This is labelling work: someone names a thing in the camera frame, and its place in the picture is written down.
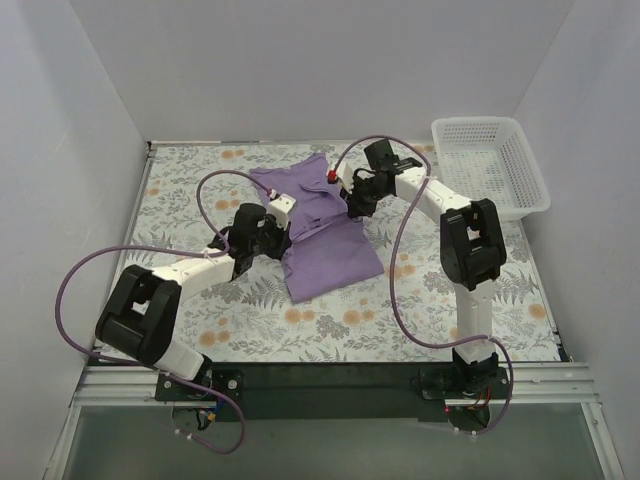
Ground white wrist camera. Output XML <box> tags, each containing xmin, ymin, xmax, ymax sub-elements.
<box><xmin>266</xmin><ymin>190</ymin><xmax>296</xmax><ymax>230</ymax></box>
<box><xmin>326</xmin><ymin>160</ymin><xmax>354</xmax><ymax>193</ymax></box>

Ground purple t shirt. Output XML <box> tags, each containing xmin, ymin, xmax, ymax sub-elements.
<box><xmin>250</xmin><ymin>153</ymin><xmax>384</xmax><ymax>304</ymax></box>

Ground aluminium frame rail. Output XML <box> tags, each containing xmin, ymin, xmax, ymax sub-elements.
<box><xmin>46</xmin><ymin>363</ymin><xmax>631</xmax><ymax>479</ymax></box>

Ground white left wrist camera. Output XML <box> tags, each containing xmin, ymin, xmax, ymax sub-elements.
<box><xmin>266</xmin><ymin>190</ymin><xmax>296</xmax><ymax>230</ymax></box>

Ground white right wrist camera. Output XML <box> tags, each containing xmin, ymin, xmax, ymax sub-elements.
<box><xmin>326</xmin><ymin>160</ymin><xmax>354</xmax><ymax>193</ymax></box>

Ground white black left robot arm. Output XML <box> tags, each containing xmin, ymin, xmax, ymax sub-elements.
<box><xmin>96</xmin><ymin>194</ymin><xmax>296</xmax><ymax>400</ymax></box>

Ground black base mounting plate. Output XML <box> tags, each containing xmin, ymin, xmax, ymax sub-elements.
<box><xmin>154</xmin><ymin>363</ymin><xmax>511</xmax><ymax>424</ymax></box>

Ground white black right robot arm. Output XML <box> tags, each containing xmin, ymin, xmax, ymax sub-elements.
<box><xmin>327</xmin><ymin>136</ymin><xmax>506</xmax><ymax>398</ymax></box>

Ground white plastic laundry basket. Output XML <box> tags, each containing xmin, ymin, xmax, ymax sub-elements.
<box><xmin>431</xmin><ymin>116</ymin><xmax>551</xmax><ymax>221</ymax></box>

